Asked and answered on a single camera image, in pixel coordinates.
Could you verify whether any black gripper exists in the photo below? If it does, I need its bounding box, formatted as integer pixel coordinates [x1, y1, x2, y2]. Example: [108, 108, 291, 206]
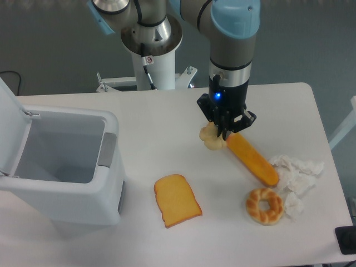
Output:
[197, 75, 256, 140]

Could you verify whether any pale round knotted bread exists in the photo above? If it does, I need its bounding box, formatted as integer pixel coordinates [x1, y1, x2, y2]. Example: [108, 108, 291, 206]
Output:
[199, 122, 227, 150]

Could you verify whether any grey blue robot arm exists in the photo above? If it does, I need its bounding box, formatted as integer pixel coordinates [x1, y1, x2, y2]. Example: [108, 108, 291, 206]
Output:
[88, 1, 261, 139]

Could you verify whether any white grey trash can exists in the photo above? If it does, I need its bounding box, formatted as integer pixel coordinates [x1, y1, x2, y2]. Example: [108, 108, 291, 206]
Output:
[1, 82, 127, 227]

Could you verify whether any long orange baguette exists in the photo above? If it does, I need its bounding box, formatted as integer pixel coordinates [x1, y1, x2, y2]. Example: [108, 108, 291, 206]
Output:
[226, 133, 279, 186]

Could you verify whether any crumpled white tissue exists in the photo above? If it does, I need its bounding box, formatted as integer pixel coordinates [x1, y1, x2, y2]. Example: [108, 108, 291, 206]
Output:
[269, 155, 325, 220]

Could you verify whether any orange toast slice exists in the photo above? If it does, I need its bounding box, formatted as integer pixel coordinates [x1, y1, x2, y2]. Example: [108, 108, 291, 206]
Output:
[154, 174, 202, 228]

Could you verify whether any black device at table edge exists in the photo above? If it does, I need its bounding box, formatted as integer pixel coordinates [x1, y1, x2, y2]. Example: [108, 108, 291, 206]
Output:
[335, 226, 355, 255]

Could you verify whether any black cable on pedestal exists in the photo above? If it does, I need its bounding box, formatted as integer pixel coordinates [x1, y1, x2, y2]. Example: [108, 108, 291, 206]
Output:
[140, 42, 158, 91]

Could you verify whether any braided ring bread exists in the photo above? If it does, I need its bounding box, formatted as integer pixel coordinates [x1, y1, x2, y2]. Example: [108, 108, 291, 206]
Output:
[245, 188, 284, 225]

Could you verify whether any white frame at right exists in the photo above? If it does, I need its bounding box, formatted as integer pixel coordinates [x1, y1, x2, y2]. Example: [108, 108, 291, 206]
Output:
[329, 96, 355, 150]

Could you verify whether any black cable on floor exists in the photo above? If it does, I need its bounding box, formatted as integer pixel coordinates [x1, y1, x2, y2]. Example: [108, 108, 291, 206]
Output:
[0, 71, 22, 97]

